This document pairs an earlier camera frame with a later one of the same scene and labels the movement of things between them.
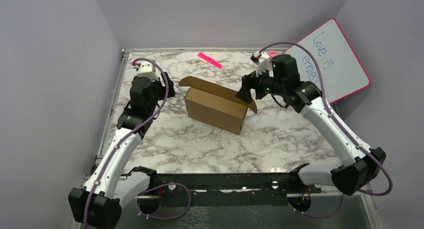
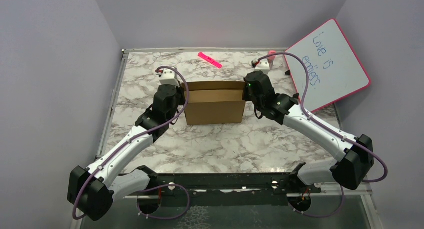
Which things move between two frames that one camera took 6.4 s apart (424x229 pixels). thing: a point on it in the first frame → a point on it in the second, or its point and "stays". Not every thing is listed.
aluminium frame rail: x=124 y=54 stays
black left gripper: x=171 y=90 → x=181 y=90
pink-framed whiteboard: x=343 y=72 stays
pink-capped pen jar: x=271 y=54 stays
